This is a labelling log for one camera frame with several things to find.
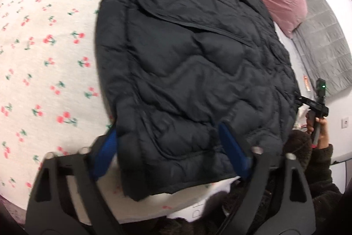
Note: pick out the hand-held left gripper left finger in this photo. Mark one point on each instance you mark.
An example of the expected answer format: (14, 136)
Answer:
(106, 151)

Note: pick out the person's dark fuzzy clothing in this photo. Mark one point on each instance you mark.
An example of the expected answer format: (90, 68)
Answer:
(275, 196)

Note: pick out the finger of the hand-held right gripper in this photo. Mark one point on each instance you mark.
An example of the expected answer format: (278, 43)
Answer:
(302, 100)

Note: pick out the white cherry print bed sheet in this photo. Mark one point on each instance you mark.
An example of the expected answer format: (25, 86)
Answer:
(46, 58)

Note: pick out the person's right forearm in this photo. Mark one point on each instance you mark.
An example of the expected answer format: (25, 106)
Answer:
(323, 169)

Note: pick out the white wall socket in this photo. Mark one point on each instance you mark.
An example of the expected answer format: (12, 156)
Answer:
(344, 122)

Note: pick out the grey quilted headboard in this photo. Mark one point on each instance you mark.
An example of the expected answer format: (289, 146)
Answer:
(321, 42)

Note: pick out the small orange packet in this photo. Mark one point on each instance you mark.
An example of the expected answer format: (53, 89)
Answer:
(306, 82)

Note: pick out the black puffer jacket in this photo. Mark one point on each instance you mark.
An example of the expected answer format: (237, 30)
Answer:
(192, 64)

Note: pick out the person's right hand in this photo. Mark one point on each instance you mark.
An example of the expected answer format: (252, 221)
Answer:
(324, 131)

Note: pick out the purple floral bedding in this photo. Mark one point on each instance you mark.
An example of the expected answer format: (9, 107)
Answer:
(11, 204)

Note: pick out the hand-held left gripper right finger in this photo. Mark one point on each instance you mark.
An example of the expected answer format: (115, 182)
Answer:
(233, 149)

